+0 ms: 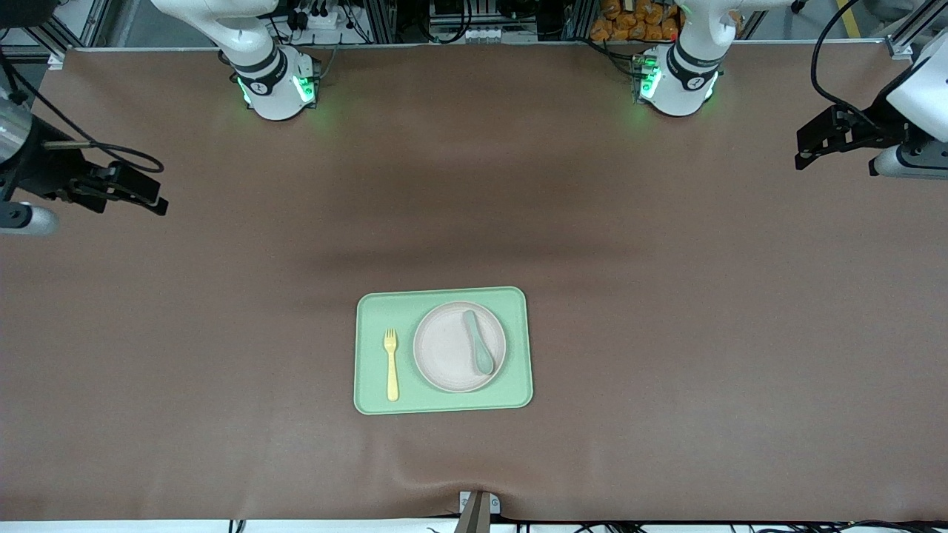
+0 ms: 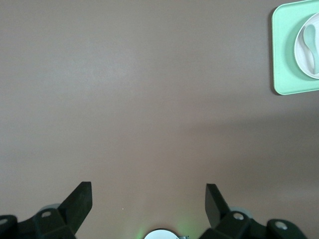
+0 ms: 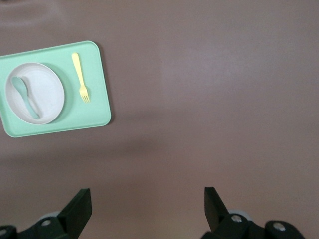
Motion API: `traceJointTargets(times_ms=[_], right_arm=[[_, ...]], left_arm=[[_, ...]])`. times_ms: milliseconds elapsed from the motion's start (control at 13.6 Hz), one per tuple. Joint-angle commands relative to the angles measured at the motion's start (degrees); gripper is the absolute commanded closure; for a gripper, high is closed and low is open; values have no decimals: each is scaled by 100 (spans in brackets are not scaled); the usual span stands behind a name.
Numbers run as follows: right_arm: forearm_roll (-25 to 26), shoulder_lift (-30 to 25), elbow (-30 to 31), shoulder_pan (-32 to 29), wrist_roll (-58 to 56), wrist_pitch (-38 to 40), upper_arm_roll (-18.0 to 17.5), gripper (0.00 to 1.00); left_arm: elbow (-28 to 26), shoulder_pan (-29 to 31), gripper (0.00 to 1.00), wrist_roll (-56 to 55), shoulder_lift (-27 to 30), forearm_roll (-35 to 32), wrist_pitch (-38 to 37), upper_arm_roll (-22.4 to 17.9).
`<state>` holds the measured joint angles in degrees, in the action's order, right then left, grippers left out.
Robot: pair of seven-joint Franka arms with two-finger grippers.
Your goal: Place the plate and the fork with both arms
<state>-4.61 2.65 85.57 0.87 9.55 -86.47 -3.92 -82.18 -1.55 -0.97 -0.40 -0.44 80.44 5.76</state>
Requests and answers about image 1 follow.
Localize yellow plastic fork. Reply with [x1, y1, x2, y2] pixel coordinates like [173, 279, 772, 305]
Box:
[383, 328, 401, 403]

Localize pale pink round plate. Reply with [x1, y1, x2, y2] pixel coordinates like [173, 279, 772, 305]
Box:
[413, 301, 508, 393]

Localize grey-green plastic spoon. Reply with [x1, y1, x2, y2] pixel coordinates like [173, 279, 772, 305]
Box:
[462, 309, 496, 376]

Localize brown table cover mat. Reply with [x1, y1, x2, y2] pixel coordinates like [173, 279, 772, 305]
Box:
[0, 41, 948, 523]

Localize orange snack packets bag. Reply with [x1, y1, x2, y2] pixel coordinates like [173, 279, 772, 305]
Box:
[590, 0, 682, 42]

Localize white power strip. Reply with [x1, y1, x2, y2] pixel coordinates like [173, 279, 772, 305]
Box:
[293, 6, 343, 32]

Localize light green rectangular tray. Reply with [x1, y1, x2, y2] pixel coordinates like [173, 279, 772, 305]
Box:
[354, 286, 534, 415]

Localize white terminal block row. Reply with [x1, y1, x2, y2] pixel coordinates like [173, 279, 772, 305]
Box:
[428, 25, 520, 44]

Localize metal table clamp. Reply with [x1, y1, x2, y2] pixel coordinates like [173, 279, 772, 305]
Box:
[458, 490, 501, 533]

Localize aluminium frame profile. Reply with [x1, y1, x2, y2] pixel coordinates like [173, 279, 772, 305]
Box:
[363, 0, 401, 44]
[570, 0, 601, 42]
[44, 0, 113, 70]
[885, 0, 948, 60]

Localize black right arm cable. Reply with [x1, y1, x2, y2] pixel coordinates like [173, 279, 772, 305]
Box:
[0, 48, 166, 177]

